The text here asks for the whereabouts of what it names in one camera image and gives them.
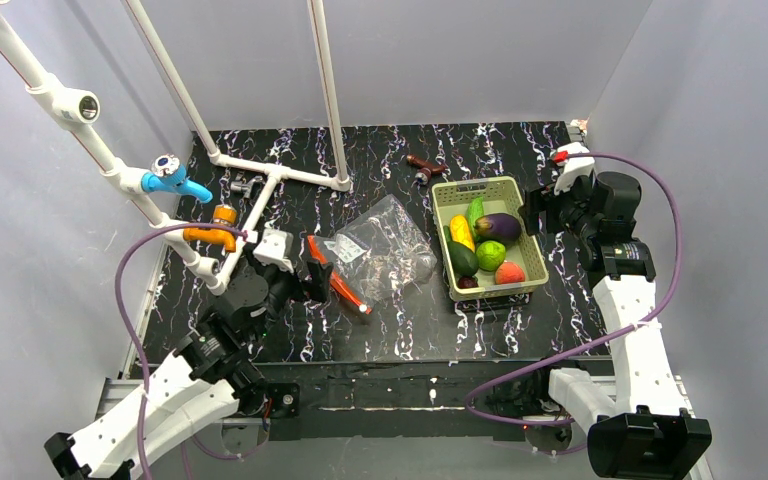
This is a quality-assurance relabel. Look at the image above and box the purple fake eggplant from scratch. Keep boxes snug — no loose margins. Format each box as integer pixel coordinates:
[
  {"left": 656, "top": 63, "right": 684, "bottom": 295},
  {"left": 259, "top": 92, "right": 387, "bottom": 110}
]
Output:
[{"left": 473, "top": 213, "right": 523, "bottom": 245}]

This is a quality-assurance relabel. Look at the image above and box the green fake cucumber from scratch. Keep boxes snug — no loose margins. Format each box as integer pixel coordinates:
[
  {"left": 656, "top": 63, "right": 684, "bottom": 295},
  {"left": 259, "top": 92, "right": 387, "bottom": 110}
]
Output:
[{"left": 465, "top": 196, "right": 485, "bottom": 230}]

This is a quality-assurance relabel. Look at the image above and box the clear zip top bag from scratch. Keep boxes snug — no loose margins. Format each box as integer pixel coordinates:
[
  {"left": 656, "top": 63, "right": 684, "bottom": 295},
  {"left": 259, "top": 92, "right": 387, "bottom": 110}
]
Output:
[{"left": 306, "top": 194, "right": 438, "bottom": 314}]

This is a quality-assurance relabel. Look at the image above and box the red fake tomato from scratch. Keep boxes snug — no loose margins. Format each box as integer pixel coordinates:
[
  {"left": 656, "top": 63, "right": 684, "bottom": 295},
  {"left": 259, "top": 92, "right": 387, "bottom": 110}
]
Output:
[{"left": 494, "top": 261, "right": 527, "bottom": 285}]

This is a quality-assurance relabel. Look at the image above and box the dark green fake avocado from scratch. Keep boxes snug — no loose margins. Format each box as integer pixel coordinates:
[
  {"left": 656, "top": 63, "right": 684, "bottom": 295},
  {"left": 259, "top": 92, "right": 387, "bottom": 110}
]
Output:
[{"left": 446, "top": 240, "right": 479, "bottom": 277}]

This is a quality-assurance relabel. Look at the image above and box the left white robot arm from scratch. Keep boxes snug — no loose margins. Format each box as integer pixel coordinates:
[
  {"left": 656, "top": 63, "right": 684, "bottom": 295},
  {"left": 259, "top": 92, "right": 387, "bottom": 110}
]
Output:
[{"left": 44, "top": 260, "right": 333, "bottom": 479}]

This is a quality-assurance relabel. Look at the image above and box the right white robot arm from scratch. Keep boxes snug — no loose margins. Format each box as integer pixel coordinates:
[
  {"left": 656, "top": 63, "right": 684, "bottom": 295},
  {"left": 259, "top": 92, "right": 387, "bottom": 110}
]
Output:
[{"left": 520, "top": 172, "right": 713, "bottom": 479}]

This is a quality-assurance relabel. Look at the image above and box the yellow-green plastic basket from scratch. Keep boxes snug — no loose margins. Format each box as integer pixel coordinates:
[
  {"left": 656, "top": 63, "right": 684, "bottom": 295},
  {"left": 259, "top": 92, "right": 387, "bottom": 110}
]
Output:
[{"left": 431, "top": 176, "right": 548, "bottom": 302}]

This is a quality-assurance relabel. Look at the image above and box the orange plastic faucet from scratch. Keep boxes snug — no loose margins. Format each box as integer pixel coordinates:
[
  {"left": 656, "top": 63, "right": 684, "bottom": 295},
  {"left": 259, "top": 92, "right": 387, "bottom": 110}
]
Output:
[{"left": 182, "top": 204, "right": 238, "bottom": 253}]

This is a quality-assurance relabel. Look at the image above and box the grey metal faucet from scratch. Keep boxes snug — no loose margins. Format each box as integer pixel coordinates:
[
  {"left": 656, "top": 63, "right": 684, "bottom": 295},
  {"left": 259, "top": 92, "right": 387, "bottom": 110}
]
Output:
[{"left": 229, "top": 172, "right": 265, "bottom": 200}]

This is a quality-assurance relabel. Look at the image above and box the blue plastic faucet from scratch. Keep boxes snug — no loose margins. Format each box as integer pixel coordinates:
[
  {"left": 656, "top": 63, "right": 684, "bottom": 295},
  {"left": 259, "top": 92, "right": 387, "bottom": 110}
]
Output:
[{"left": 140, "top": 154, "right": 213, "bottom": 204}]

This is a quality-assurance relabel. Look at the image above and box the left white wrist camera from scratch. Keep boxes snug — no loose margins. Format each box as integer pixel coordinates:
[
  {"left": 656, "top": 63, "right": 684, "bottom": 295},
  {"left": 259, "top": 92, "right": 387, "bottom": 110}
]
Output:
[{"left": 244, "top": 228, "right": 295, "bottom": 273}]

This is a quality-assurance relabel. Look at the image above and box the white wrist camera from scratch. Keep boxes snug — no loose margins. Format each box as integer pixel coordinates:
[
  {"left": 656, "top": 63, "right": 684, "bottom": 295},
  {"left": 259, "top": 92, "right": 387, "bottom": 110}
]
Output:
[
  {"left": 244, "top": 228, "right": 295, "bottom": 273},
  {"left": 550, "top": 142, "right": 595, "bottom": 196}
]

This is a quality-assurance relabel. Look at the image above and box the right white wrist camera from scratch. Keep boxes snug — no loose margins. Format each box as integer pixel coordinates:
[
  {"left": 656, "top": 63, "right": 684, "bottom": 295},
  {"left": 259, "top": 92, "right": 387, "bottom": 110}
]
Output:
[{"left": 550, "top": 142, "right": 595, "bottom": 196}]

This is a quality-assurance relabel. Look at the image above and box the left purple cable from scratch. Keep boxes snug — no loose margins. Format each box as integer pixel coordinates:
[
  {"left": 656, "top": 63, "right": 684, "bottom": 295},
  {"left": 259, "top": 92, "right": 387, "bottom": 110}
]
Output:
[{"left": 114, "top": 222, "right": 273, "bottom": 480}]

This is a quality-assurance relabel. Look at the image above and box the purple cable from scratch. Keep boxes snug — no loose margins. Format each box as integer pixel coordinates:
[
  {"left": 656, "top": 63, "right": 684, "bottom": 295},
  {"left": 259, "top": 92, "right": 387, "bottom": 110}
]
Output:
[
  {"left": 114, "top": 222, "right": 273, "bottom": 480},
  {"left": 464, "top": 152, "right": 685, "bottom": 429}
]

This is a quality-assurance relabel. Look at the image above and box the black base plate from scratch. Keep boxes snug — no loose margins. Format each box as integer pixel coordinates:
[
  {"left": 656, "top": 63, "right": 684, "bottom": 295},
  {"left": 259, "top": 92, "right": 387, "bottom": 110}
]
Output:
[{"left": 201, "top": 357, "right": 614, "bottom": 444}]

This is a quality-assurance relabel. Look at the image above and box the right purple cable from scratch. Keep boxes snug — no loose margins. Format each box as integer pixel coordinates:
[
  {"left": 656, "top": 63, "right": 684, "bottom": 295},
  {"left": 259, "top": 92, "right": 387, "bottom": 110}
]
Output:
[{"left": 464, "top": 152, "right": 685, "bottom": 429}]

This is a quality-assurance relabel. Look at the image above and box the aluminium frame rail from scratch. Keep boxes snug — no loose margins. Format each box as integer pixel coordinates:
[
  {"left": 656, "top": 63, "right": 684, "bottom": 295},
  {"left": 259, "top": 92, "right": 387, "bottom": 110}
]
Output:
[{"left": 79, "top": 122, "right": 717, "bottom": 480}]

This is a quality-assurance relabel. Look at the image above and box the white PVC pipe frame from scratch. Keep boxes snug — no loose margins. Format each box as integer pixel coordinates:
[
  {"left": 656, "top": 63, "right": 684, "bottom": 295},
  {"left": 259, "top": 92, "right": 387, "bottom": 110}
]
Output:
[{"left": 0, "top": 0, "right": 353, "bottom": 296}]

